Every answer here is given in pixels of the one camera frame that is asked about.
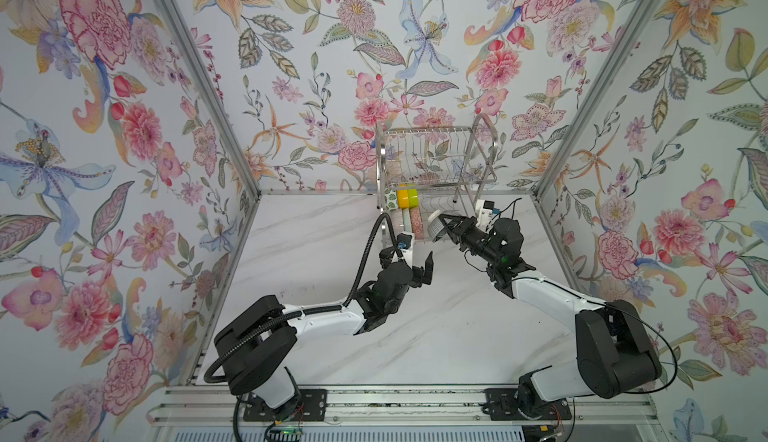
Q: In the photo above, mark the dark blue flower bowl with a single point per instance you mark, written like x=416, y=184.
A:
x=436, y=228

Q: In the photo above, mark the aluminium corner post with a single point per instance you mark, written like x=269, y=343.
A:
x=206, y=88
x=638, y=19

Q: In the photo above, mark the aluminium corner post right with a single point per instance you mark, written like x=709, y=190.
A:
x=638, y=19

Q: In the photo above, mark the lime green bowl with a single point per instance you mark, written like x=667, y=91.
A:
x=413, y=198

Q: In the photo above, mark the green leaf pattern bowl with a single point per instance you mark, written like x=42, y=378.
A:
x=390, y=200

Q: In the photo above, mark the black white speckled bowl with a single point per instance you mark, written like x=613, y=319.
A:
x=416, y=223

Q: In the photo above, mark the pink striped ceramic bowl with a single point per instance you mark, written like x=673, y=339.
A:
x=396, y=217

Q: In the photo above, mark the pale celadon bowl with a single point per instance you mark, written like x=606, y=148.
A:
x=407, y=222

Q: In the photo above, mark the yellow bowl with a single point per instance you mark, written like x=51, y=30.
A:
x=403, y=199

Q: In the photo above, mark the chrome wire dish rack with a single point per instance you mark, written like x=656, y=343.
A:
x=450, y=166

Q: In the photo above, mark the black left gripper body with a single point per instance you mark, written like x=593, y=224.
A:
x=411, y=273

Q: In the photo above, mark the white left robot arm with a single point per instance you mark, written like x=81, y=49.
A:
x=252, y=349

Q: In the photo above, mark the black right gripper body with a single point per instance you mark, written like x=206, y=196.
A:
x=464, y=233

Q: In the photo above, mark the aluminium corner post left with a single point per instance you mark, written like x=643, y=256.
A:
x=206, y=88

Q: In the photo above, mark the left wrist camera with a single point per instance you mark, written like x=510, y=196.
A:
x=405, y=244

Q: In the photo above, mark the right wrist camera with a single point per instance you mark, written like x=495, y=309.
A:
x=485, y=212

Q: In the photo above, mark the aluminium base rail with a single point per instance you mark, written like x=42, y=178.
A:
x=402, y=413

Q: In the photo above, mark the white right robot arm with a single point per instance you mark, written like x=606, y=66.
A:
x=614, y=353

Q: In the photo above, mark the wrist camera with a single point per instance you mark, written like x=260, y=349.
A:
x=405, y=244
x=485, y=212

